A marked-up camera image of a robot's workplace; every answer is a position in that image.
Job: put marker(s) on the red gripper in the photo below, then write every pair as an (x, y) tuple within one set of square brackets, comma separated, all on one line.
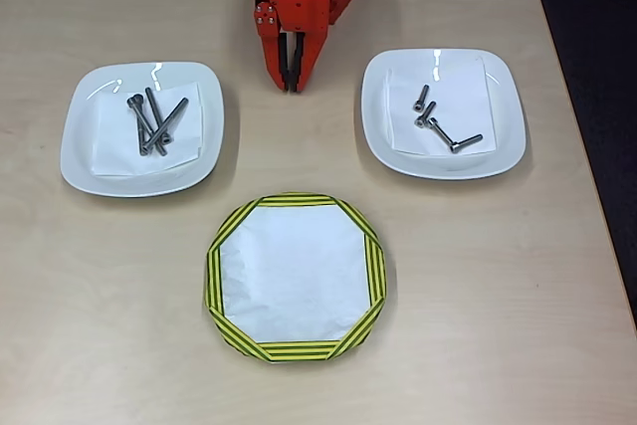
[(298, 17)]

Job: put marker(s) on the white square porcelain plate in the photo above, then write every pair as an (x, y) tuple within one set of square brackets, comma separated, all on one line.
[(507, 111), (79, 156)]

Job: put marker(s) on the yellow green striped plate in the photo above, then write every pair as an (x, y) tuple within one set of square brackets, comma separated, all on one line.
[(298, 350)]

